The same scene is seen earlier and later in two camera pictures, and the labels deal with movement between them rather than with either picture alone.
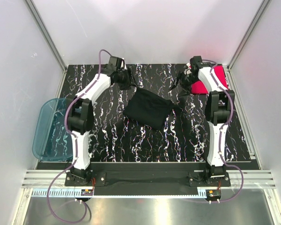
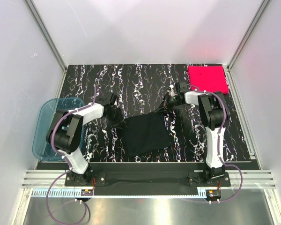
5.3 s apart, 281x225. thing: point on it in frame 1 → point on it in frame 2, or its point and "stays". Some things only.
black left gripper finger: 131,78 → 121,124
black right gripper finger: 175,82 → 163,108
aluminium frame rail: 254,179 stays
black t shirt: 150,109 → 145,133
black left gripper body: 123,79 → 115,115
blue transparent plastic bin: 51,141 stays
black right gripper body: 186,82 → 172,101
